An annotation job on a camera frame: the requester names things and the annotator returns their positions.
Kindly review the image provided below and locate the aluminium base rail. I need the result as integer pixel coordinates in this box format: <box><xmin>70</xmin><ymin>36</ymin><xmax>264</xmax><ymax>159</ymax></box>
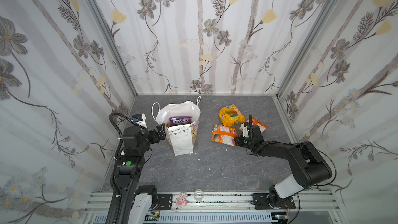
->
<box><xmin>84</xmin><ymin>190</ymin><xmax>340</xmax><ymax>214</ymax></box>

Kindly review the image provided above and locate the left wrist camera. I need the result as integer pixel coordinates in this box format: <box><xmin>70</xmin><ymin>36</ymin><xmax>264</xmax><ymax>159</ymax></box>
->
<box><xmin>131</xmin><ymin>114</ymin><xmax>147</xmax><ymax>129</ymax></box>

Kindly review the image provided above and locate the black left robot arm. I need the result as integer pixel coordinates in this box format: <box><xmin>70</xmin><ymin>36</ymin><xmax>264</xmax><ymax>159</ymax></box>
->
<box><xmin>105</xmin><ymin>112</ymin><xmax>166</xmax><ymax>224</ymax></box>

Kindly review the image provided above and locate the white cartoon paper bag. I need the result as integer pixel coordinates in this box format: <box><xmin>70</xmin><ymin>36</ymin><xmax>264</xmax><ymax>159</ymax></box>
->
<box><xmin>151</xmin><ymin>96</ymin><xmax>201</xmax><ymax>156</ymax></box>

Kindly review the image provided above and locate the clear plastic ball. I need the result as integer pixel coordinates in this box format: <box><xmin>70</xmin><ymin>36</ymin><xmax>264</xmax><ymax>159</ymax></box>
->
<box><xmin>194</xmin><ymin>189</ymin><xmax>204</xmax><ymax>202</ymax></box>

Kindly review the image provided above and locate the white vented cable duct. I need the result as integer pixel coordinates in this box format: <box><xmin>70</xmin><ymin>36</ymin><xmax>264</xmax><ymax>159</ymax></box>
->
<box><xmin>92</xmin><ymin>213</ymin><xmax>279</xmax><ymax>224</ymax></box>

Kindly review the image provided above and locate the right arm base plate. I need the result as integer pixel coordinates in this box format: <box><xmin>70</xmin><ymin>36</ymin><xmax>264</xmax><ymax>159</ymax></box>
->
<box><xmin>251</xmin><ymin>192</ymin><xmax>296</xmax><ymax>210</ymax></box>

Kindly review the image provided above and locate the yellow mango snack bag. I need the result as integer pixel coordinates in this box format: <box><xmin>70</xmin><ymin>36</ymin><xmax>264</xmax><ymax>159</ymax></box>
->
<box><xmin>218</xmin><ymin>104</ymin><xmax>246</xmax><ymax>127</ymax></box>

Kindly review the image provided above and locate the purple snack pack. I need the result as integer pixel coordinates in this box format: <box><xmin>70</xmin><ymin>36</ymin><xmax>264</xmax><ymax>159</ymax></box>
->
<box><xmin>169</xmin><ymin>116</ymin><xmax>192</xmax><ymax>127</ymax></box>

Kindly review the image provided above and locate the pink toy figure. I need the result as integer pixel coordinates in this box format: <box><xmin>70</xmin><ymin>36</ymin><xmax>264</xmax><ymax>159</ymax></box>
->
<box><xmin>176</xmin><ymin>192</ymin><xmax>188</xmax><ymax>207</ymax></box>

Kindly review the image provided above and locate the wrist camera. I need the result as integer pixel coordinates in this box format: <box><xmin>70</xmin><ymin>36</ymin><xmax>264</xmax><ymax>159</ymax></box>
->
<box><xmin>131</xmin><ymin>114</ymin><xmax>147</xmax><ymax>129</ymax></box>
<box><xmin>241</xmin><ymin>122</ymin><xmax>249</xmax><ymax>138</ymax></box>

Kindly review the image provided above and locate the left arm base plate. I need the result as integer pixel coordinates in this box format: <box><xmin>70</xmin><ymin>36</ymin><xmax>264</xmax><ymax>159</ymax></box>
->
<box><xmin>151</xmin><ymin>194</ymin><xmax>173</xmax><ymax>211</ymax></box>

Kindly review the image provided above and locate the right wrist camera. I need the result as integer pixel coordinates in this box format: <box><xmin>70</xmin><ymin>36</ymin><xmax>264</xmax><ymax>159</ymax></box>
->
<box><xmin>241</xmin><ymin>122</ymin><xmax>249</xmax><ymax>138</ymax></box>

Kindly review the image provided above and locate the orange white snack pack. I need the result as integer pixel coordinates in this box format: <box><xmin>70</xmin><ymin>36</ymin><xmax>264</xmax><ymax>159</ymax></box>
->
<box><xmin>252</xmin><ymin>117</ymin><xmax>268</xmax><ymax>133</ymax></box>

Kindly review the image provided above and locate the orange chips pack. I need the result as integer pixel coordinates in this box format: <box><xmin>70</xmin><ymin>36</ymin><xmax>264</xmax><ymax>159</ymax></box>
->
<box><xmin>210</xmin><ymin>124</ymin><xmax>237</xmax><ymax>146</ymax></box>

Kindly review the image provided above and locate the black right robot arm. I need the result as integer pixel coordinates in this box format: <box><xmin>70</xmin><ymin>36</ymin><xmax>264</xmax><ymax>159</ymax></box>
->
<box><xmin>234</xmin><ymin>116</ymin><xmax>333</xmax><ymax>210</ymax></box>

